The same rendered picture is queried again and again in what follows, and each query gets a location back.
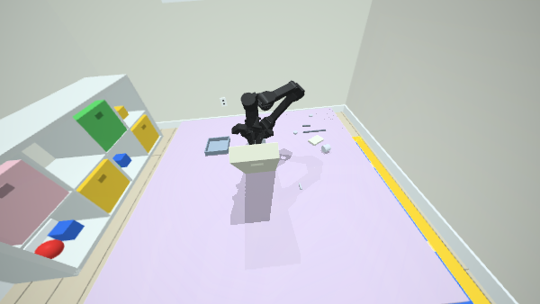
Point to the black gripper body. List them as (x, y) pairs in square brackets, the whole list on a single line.
[(252, 126)]

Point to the light blue square tray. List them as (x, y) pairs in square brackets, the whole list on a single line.
[(217, 146)]

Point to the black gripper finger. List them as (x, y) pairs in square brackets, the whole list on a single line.
[(259, 138), (250, 136)]

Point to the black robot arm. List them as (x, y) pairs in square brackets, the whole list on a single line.
[(266, 100)]

